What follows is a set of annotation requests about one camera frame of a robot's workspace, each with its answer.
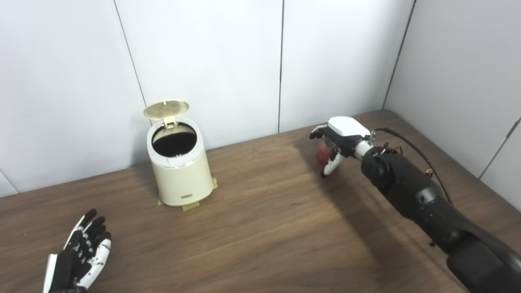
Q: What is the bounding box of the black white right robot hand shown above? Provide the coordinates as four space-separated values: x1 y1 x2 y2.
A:
309 116 372 178

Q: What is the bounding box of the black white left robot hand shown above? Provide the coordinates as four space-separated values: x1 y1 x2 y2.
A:
43 209 112 293

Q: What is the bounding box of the round cream bin lid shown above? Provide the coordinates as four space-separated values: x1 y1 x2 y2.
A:
143 100 190 129

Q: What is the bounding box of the red apple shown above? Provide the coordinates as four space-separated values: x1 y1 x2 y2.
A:
317 140 337 166

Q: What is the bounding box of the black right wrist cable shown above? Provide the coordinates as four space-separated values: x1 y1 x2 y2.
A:
371 127 453 204

